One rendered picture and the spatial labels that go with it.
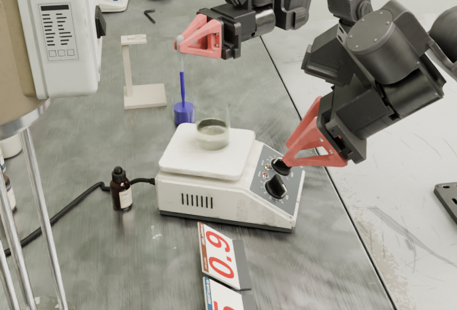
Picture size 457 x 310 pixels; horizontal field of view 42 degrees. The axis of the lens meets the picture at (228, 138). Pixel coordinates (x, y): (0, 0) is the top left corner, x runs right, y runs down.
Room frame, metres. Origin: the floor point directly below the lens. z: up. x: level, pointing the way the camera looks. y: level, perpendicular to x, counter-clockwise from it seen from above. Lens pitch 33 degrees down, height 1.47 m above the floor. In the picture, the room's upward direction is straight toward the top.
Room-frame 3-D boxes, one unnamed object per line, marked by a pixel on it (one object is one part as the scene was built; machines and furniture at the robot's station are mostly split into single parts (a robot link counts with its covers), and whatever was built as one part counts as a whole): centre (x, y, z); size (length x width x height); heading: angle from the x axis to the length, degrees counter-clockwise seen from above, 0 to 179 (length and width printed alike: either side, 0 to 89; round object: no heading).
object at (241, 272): (0.57, 0.01, 0.92); 0.09 x 0.06 x 0.04; 6
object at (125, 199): (0.69, 0.16, 0.93); 0.03 x 0.03 x 0.07
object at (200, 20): (0.96, 0.05, 1.05); 0.09 x 0.07 x 0.07; 130
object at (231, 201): (0.71, 0.00, 0.94); 0.22 x 0.13 x 0.08; 77
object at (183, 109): (0.94, 0.08, 0.93); 0.04 x 0.04 x 0.06
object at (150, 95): (1.02, 0.16, 0.96); 0.08 x 0.08 x 0.13; 9
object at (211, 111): (0.72, 0.02, 1.02); 0.06 x 0.05 x 0.08; 4
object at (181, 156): (0.72, 0.03, 0.98); 0.12 x 0.12 x 0.01; 77
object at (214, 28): (0.97, 0.05, 1.05); 0.09 x 0.07 x 0.07; 130
